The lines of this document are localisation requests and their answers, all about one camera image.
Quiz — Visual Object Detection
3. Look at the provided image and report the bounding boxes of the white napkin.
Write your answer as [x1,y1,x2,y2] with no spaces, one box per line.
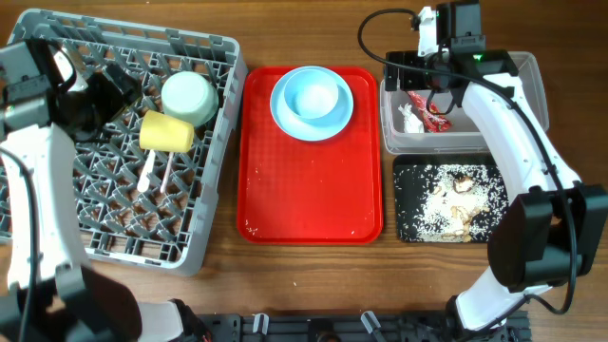
[398,104,425,134]

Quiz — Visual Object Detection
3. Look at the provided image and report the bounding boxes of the red candy wrapper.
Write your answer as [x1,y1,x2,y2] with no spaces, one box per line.
[408,91,452,133]

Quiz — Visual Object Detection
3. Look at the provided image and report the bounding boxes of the yellow plastic cup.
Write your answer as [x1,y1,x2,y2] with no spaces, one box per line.
[139,110,195,153]

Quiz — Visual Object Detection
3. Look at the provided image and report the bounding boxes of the light green bowl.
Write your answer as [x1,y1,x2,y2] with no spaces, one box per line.
[283,67,339,120]

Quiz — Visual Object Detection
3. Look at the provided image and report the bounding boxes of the white plastic spoon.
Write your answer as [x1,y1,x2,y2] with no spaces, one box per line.
[137,150,156,193]

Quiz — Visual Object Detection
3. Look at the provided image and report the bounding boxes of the green bowl with food scraps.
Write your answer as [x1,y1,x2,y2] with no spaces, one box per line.
[161,71,219,127]

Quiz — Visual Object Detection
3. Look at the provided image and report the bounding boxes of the white plastic fork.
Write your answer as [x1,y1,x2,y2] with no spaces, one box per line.
[160,152,175,194]

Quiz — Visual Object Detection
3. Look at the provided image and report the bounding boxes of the light blue plate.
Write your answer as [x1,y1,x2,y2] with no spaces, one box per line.
[270,66,354,142]

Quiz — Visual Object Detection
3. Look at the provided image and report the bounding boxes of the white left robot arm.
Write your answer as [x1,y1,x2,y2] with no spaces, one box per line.
[1,38,186,341]

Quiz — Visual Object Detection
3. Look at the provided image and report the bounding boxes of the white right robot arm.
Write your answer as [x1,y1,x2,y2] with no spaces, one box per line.
[400,50,607,341]

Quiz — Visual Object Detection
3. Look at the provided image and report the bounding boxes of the grey dishwasher rack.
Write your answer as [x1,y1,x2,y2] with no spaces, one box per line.
[10,9,248,276]

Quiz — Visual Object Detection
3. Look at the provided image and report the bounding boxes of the clear plastic bin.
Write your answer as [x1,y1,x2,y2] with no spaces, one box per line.
[379,51,549,155]

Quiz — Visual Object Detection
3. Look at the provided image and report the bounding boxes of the spilled rice and food scraps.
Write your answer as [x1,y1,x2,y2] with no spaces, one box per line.
[398,162,508,243]

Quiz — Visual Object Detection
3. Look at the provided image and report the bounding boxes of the black tray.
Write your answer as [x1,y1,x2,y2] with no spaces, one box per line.
[392,153,512,244]

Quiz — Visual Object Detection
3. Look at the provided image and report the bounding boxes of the red plastic tray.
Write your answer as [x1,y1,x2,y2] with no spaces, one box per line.
[237,66,384,245]

